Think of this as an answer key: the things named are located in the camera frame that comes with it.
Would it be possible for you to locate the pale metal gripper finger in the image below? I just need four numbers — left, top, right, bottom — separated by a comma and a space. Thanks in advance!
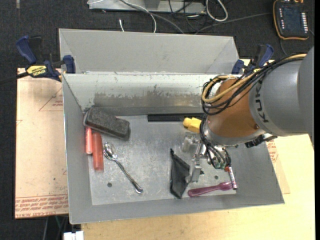
185, 156, 203, 183
182, 132, 200, 153

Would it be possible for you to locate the metal spoon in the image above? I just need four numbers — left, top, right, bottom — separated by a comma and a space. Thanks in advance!
102, 142, 144, 194

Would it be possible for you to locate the black flat block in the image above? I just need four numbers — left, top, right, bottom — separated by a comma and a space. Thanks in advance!
147, 113, 187, 123

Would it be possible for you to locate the black cylinder on white bracket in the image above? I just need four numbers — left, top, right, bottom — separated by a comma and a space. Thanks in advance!
244, 133, 267, 149

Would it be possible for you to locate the brown cardboard board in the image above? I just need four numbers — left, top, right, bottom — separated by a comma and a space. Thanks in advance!
14, 67, 291, 220

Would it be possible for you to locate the grey metal bin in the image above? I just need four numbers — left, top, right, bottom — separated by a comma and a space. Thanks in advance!
58, 28, 285, 225

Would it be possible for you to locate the yellow toy block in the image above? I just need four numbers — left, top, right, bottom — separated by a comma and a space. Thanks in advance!
182, 116, 202, 134

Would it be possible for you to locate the pink plastic tube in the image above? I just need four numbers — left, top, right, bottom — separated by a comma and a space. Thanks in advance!
84, 126, 94, 156

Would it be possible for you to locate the small red and white tube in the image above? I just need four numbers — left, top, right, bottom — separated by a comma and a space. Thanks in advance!
224, 165, 238, 190

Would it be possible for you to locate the dark grey felt eraser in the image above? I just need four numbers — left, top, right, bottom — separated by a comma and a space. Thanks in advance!
82, 107, 131, 141

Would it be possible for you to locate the black fabric pouch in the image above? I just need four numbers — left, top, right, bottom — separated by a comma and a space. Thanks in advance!
169, 148, 191, 199

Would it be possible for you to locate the purple plastic fork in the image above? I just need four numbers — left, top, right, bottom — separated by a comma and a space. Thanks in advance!
187, 180, 233, 198

